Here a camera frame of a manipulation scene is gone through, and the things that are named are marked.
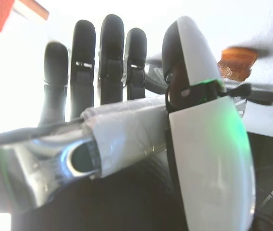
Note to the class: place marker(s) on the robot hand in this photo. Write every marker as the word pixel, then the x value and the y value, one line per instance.
pixel 211 156

